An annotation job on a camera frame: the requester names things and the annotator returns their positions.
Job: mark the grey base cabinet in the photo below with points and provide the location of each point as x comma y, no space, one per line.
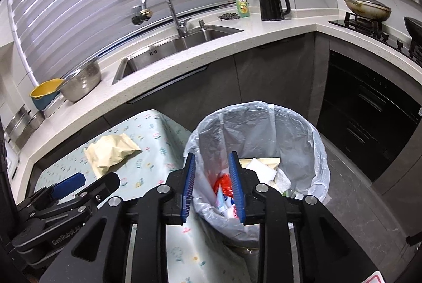
270,72

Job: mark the red plastic bag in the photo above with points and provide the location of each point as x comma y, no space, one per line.
224,184

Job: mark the steel tray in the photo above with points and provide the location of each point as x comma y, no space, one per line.
54,108

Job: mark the steel pot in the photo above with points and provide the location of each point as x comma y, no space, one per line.
24,125

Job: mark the dark scouring pad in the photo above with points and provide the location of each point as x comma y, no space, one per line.
228,16

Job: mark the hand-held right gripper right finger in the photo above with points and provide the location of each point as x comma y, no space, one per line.
236,186

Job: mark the black built-in oven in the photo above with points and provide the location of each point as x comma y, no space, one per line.
366,118

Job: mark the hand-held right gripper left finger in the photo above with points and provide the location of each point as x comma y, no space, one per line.
189,186

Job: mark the printed wrapper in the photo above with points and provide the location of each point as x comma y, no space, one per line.
226,205

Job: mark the white embossed paper towel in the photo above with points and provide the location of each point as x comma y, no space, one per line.
282,182

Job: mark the black pan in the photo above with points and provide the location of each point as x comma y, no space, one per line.
414,29

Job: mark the beige cardboard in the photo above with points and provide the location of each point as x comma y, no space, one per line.
260,161

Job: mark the steel sink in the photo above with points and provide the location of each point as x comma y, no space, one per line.
184,41

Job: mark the steel colander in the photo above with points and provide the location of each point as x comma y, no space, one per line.
80,83

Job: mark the chrome faucet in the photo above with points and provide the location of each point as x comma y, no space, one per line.
171,6

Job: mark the yellow bowl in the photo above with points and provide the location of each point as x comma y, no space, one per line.
46,88

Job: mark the blue basin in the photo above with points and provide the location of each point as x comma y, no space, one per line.
44,102

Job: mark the waste bin with clear liner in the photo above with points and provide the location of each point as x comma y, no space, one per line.
263,125

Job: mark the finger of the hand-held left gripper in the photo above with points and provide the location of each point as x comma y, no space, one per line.
102,186
69,186

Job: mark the green dish soap bottle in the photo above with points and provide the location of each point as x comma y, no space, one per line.
243,4

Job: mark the wok with glass lid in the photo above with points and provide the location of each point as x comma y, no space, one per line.
366,9

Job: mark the black gas stove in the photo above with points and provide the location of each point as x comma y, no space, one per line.
379,31

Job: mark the beige packet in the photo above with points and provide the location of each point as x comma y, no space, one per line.
108,151

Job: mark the black kettle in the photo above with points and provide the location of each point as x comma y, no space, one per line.
270,6

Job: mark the white foam block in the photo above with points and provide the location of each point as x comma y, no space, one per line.
262,171

